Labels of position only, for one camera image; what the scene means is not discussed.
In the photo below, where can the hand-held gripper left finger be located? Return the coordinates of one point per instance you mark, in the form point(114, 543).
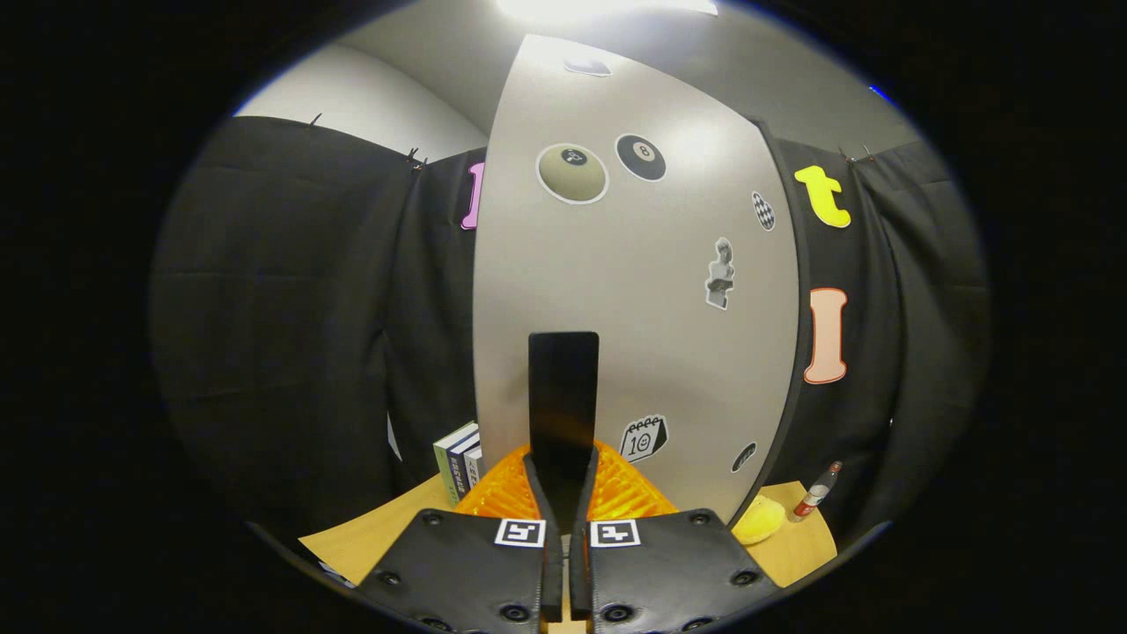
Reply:
point(552, 572)

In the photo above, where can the dark blue book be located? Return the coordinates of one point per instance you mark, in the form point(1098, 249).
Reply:
point(460, 467)

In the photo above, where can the clear bottle with red label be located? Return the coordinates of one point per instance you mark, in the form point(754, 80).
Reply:
point(812, 497)

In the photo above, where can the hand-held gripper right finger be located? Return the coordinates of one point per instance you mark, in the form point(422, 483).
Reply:
point(579, 572)

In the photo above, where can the white grey book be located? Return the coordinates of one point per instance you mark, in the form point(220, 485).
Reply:
point(474, 467)

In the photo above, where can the dark grey shoe cabinet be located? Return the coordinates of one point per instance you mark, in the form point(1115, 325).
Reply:
point(805, 264)

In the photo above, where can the ceiling light panel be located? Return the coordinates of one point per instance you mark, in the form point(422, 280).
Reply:
point(599, 7)

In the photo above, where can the black backdrop cloth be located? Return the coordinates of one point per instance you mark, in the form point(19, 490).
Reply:
point(282, 308)

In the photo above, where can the grey shoe cabinet door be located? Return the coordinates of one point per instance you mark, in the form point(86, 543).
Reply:
point(651, 352)

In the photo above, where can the green and white book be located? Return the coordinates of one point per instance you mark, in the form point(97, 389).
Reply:
point(445, 462)

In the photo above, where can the yellow plush toy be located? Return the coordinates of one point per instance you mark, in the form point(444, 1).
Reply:
point(759, 521)

